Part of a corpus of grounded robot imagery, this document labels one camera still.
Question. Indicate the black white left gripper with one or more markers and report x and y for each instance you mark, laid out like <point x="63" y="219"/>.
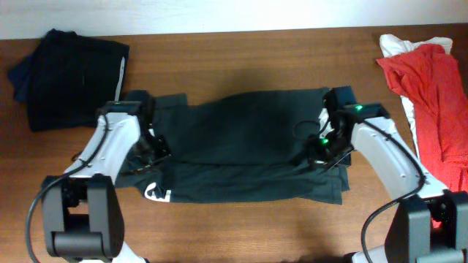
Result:
<point x="137" y="164"/>

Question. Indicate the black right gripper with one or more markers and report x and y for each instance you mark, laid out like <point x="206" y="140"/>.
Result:
<point x="316" y="155"/>

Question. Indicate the dark green t-shirt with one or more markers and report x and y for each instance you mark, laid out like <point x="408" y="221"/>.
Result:
<point x="248" y="147"/>

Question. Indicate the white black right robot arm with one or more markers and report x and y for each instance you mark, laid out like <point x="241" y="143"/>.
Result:
<point x="430" y="223"/>

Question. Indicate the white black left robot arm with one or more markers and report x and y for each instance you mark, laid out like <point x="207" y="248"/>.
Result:
<point x="82" y="218"/>

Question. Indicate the folded black clothes stack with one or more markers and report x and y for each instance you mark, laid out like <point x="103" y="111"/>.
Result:
<point x="67" y="78"/>

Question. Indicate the white garment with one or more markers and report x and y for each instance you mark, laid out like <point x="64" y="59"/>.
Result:
<point x="391" y="45"/>

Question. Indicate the red garment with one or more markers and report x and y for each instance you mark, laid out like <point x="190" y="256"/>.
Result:
<point x="430" y="79"/>

